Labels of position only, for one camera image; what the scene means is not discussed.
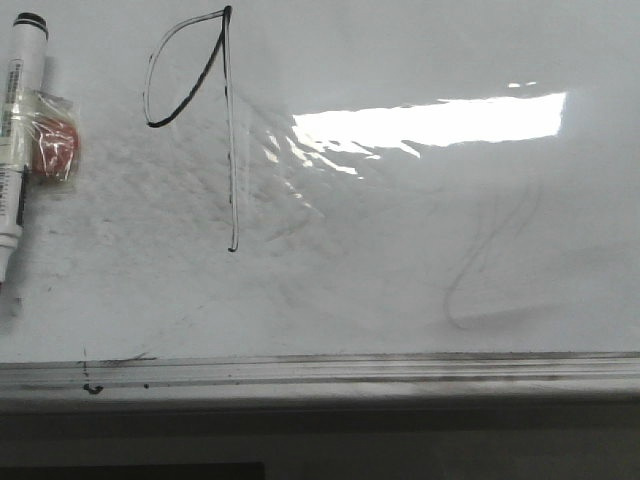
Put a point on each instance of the red round magnet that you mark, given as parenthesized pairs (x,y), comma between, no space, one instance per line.
(55,139)

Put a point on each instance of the white whiteboard marker black cap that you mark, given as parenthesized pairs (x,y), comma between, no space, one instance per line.
(29,38)

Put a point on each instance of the white whiteboard with aluminium frame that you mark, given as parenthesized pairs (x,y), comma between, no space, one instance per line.
(367,203)

